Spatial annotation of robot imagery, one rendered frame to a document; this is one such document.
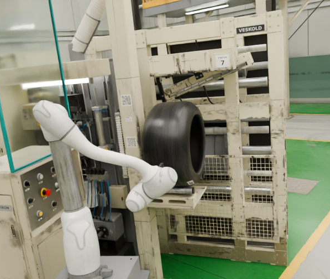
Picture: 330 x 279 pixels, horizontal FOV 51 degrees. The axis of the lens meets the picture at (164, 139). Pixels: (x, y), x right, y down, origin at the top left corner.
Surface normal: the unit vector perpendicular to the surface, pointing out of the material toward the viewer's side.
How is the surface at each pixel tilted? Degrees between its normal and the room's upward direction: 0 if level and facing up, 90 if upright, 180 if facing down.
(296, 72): 90
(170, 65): 90
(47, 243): 90
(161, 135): 65
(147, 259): 90
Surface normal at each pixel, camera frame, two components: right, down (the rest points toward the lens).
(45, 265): 0.94, -0.02
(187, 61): -0.33, 0.25
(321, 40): -0.65, 0.24
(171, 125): -0.33, -0.41
